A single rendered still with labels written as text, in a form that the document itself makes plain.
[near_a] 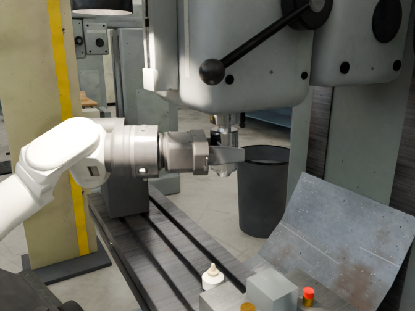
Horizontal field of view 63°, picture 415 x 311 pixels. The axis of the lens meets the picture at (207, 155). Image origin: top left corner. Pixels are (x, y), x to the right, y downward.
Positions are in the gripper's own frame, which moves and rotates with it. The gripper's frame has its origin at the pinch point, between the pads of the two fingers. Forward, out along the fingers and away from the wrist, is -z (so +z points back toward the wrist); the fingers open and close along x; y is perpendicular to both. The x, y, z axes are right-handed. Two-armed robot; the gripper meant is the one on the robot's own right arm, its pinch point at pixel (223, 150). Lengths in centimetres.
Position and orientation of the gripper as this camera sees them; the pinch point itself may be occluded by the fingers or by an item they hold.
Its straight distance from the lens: 58.0
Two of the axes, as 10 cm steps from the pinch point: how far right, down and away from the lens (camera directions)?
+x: -1.0, -3.0, 9.5
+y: -0.1, 9.5, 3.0
